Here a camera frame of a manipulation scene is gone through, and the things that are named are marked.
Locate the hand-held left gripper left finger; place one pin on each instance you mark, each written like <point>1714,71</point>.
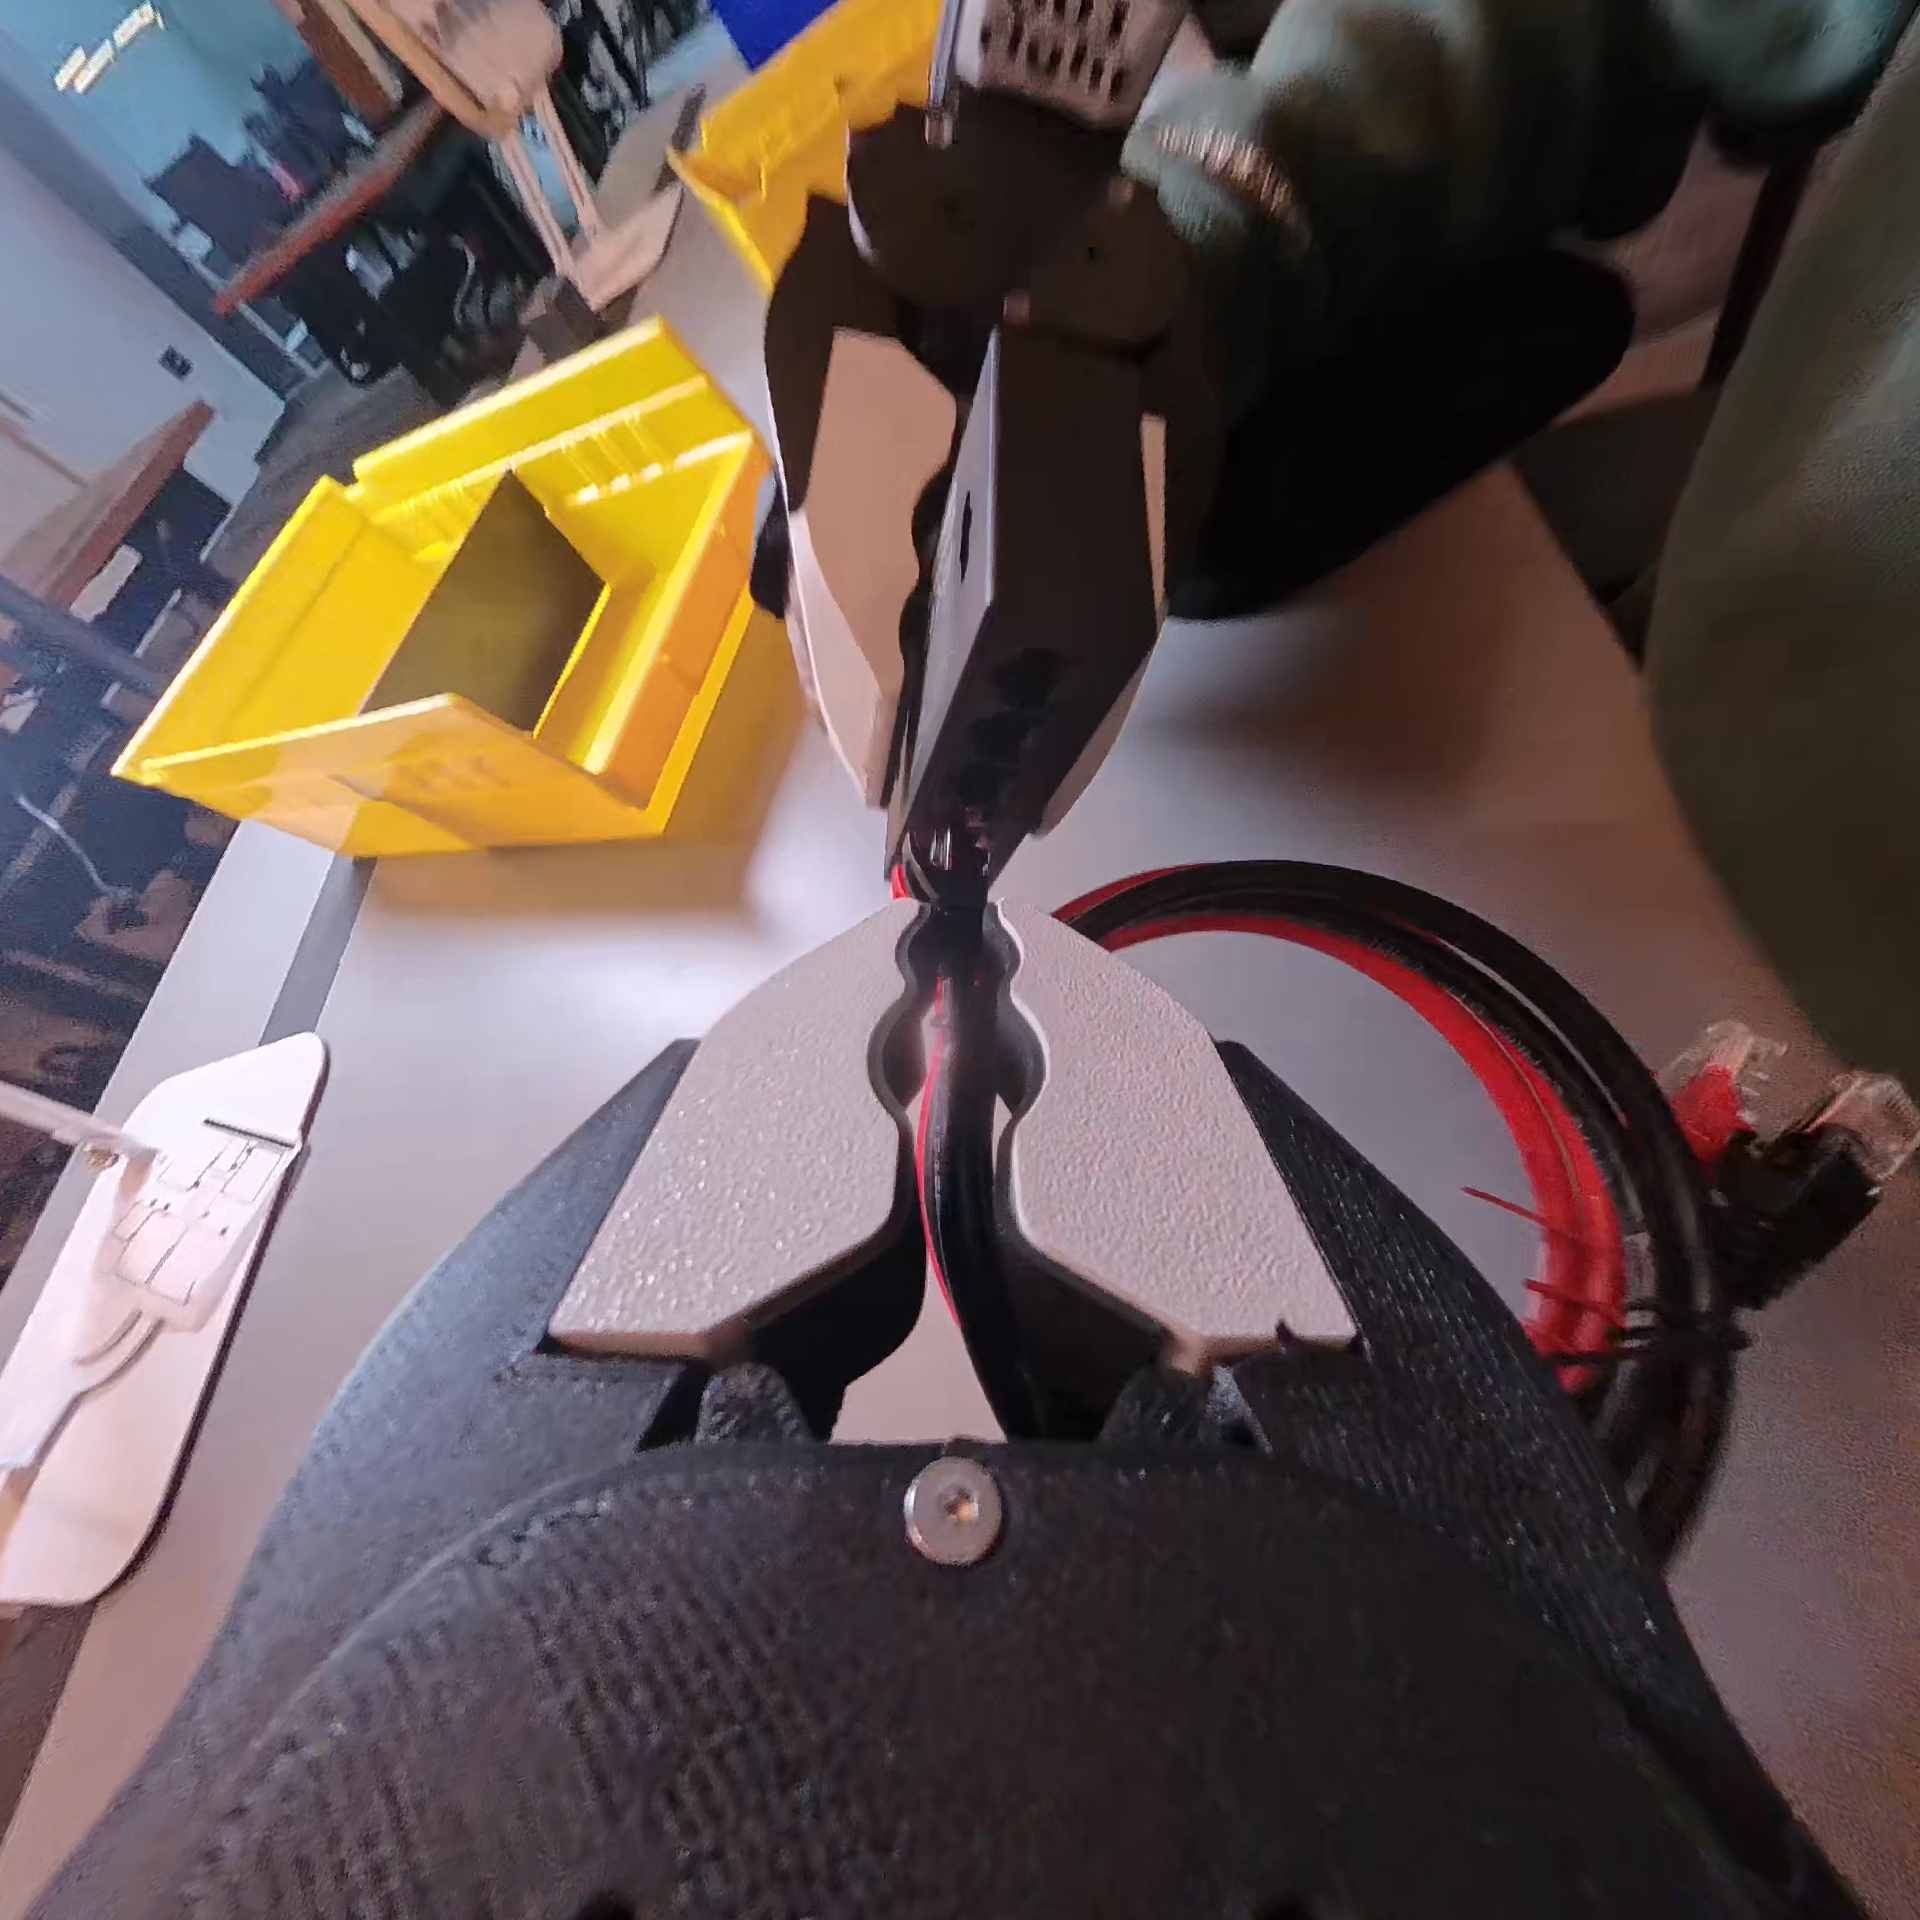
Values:
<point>721,1170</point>

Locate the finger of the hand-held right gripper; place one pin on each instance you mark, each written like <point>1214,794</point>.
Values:
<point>1158,523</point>
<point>855,570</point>

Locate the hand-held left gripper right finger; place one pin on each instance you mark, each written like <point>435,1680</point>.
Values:
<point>1172,1170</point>

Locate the black ethernet port box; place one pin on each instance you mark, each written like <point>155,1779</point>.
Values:
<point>1050,523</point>

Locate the yellow plastic bin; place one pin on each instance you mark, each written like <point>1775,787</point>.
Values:
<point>765,149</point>
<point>451,780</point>

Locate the person's right forearm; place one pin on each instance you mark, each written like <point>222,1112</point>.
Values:
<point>1426,90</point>

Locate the person's right hand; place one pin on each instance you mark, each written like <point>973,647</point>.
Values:
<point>1396,434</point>

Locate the black bin divider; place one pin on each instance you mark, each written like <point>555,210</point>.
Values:
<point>482,615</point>

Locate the wooden office desk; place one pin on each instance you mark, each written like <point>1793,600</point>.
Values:
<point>135,495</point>
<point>330,221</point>

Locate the person's green sweater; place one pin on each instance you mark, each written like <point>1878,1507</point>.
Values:
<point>1801,600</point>

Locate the white metal base plate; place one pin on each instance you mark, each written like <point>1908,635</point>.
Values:
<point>166,1349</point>

